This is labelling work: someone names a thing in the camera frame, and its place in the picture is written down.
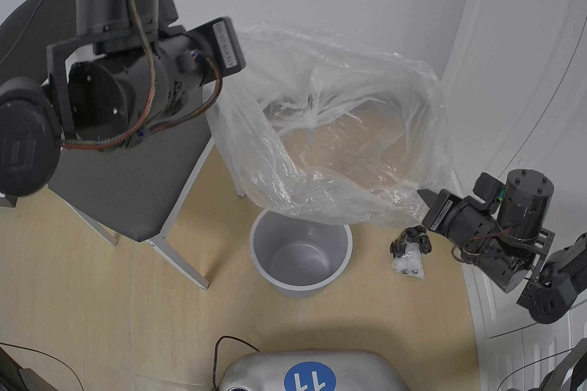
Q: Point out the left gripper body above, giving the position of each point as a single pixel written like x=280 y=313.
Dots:
x=215 y=52

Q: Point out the white door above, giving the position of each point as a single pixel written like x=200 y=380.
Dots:
x=527 y=59

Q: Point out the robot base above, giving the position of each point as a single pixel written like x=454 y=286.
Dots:
x=266 y=371

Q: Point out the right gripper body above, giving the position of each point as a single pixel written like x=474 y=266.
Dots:
x=458 y=217

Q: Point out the clear plastic bag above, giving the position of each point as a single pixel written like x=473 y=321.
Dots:
x=275 y=178

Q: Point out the crumpled black plastic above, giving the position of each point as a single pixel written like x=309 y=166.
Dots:
x=412 y=235

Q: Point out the grey chair with white legs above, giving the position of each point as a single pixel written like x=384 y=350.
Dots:
x=128 y=196

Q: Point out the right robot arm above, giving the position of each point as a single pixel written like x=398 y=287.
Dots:
x=525 y=206

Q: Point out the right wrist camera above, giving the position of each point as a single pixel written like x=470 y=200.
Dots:
x=485 y=187

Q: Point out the grey trash bin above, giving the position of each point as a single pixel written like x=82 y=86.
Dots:
x=298 y=251

